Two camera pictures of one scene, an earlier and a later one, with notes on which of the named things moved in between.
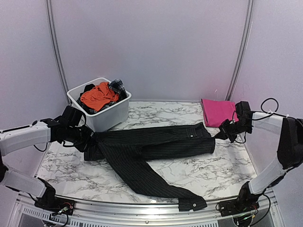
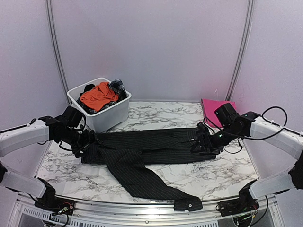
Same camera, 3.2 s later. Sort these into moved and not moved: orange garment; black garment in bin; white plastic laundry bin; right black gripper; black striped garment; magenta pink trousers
Moved: black striped garment; right black gripper
Not moved: magenta pink trousers; black garment in bin; orange garment; white plastic laundry bin
